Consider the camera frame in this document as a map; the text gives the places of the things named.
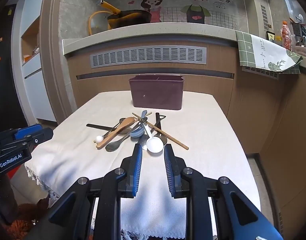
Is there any black utensil rack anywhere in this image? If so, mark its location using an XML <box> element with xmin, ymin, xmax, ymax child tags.
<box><xmin>290</xmin><ymin>17</ymin><xmax>306</xmax><ymax>49</ymax></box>

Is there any dark metal spoon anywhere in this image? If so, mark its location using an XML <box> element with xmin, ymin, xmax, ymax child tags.
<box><xmin>105</xmin><ymin>127</ymin><xmax>133</xmax><ymax>152</ymax></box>

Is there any white wall duct cover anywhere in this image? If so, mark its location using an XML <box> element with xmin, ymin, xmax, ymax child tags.
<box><xmin>242</xmin><ymin>0</ymin><xmax>274</xmax><ymax>39</ymax></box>

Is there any white spoon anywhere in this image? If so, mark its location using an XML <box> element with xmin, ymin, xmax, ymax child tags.
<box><xmin>142</xmin><ymin>124</ymin><xmax>164</xmax><ymax>153</ymax></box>

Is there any long grey vent grille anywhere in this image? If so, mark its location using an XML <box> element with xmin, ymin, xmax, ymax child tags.
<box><xmin>90</xmin><ymin>46</ymin><xmax>208</xmax><ymax>69</ymax></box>

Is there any black refrigerator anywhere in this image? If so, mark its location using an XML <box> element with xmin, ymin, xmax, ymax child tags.
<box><xmin>0</xmin><ymin>4</ymin><xmax>21</xmax><ymax>133</ymax></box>

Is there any grey-blue spoon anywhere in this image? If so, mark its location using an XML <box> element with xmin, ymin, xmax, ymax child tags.
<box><xmin>129</xmin><ymin>110</ymin><xmax>148</xmax><ymax>139</ymax></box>

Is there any black knife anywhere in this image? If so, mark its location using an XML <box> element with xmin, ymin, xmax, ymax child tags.
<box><xmin>86</xmin><ymin>123</ymin><xmax>113</xmax><ymax>132</ymax></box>

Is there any glass lid with yellow rim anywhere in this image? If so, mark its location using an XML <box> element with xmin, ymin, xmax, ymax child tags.
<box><xmin>89</xmin><ymin>10</ymin><xmax>113</xmax><ymax>36</ymax></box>

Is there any white shelf cabinet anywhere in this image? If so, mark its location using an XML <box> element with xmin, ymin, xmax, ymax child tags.
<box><xmin>11</xmin><ymin>0</ymin><xmax>57</xmax><ymax>123</ymax></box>

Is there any kitchen counter with stone top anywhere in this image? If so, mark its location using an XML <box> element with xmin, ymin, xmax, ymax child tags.
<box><xmin>62</xmin><ymin>22</ymin><xmax>306</xmax><ymax>240</ymax></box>

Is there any purple plastic utensil holder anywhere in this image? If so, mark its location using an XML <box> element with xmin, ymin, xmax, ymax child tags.
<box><xmin>129</xmin><ymin>74</ymin><xmax>184</xmax><ymax>111</ymax></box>

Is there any pink plastic basket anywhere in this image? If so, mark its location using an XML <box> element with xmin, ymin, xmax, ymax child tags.
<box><xmin>291</xmin><ymin>45</ymin><xmax>306</xmax><ymax>60</ymax></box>

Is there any cartoon wall sticker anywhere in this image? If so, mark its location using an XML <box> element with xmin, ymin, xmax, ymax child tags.
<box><xmin>118</xmin><ymin>0</ymin><xmax>237</xmax><ymax>27</ymax></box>

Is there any white ball-tipped utensil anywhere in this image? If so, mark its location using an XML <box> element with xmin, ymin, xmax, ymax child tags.
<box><xmin>96</xmin><ymin>127</ymin><xmax>118</xmax><ymax>142</ymax></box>

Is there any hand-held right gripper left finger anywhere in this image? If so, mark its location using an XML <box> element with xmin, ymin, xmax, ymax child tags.
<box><xmin>23</xmin><ymin>143</ymin><xmax>143</xmax><ymax>240</ymax></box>

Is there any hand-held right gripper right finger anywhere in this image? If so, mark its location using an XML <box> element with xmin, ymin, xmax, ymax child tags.
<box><xmin>163</xmin><ymin>143</ymin><xmax>284</xmax><ymax>240</ymax></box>

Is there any white tablecloth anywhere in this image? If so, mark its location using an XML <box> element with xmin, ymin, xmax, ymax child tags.
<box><xmin>24</xmin><ymin>91</ymin><xmax>262</xmax><ymax>240</ymax></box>

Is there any short grey vent grille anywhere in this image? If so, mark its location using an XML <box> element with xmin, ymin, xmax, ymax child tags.
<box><xmin>241</xmin><ymin>66</ymin><xmax>279</xmax><ymax>80</ymax></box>

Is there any small dark sign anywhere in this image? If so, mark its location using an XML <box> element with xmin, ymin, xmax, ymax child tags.
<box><xmin>266</xmin><ymin>31</ymin><xmax>276</xmax><ymax>46</ymax></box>

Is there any wooden spoon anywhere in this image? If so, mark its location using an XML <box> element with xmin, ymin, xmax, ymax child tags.
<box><xmin>96</xmin><ymin>117</ymin><xmax>135</xmax><ymax>148</ymax></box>

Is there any red floor mat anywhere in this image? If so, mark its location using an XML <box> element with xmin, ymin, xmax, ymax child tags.
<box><xmin>12</xmin><ymin>166</ymin><xmax>26</xmax><ymax>178</ymax></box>

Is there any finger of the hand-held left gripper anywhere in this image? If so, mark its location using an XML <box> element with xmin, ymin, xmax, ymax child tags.
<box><xmin>18</xmin><ymin>127</ymin><xmax>54</xmax><ymax>153</ymax></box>
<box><xmin>14</xmin><ymin>124</ymin><xmax>43</xmax><ymax>140</ymax></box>

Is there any black pan with yellow handle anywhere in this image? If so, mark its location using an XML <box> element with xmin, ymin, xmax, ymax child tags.
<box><xmin>97</xmin><ymin>0</ymin><xmax>152</xmax><ymax>29</ymax></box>

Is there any green checked towel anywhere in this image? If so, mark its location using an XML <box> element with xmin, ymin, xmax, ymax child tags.
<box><xmin>235</xmin><ymin>30</ymin><xmax>304</xmax><ymax>75</ymax></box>

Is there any red snack packet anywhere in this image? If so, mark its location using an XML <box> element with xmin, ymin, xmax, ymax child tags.
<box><xmin>281</xmin><ymin>21</ymin><xmax>292</xmax><ymax>51</ymax></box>

